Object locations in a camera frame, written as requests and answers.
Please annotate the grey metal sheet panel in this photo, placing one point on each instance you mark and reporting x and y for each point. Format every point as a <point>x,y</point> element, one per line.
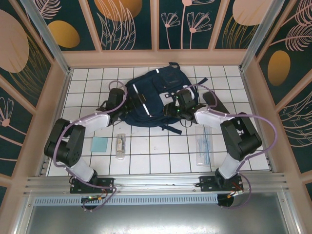
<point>156,219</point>

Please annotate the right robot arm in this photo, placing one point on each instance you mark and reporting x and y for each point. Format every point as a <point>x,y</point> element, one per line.
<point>243,141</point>

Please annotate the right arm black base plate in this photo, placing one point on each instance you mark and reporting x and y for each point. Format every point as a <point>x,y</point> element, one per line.
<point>207,185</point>

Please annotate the aluminium mounting rail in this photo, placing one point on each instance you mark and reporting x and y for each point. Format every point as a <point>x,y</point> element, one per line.
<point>156,182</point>

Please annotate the small clear bottle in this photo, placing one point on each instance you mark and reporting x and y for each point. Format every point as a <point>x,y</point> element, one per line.
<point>121,146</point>

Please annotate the black pencil case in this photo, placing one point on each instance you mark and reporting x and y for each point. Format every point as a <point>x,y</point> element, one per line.
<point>215,101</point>

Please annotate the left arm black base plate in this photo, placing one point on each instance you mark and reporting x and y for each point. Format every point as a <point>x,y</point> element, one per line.
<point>107,185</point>

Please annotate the navy blue backpack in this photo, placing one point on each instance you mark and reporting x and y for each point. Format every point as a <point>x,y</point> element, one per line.
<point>151,97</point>

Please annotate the clear plastic ruler pouch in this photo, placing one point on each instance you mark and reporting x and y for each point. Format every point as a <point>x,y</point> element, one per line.
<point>204,151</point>

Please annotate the aluminium frame post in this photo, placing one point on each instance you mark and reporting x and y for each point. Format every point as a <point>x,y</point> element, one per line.
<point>259,36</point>
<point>49,36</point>

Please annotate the light blue sticky notepad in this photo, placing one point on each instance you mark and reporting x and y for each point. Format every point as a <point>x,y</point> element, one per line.
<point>99,144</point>

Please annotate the small controller circuit board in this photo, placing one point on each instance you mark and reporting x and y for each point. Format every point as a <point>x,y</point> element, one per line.
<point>91,199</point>

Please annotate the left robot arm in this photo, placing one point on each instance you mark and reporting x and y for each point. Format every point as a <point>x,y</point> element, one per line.
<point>65,143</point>

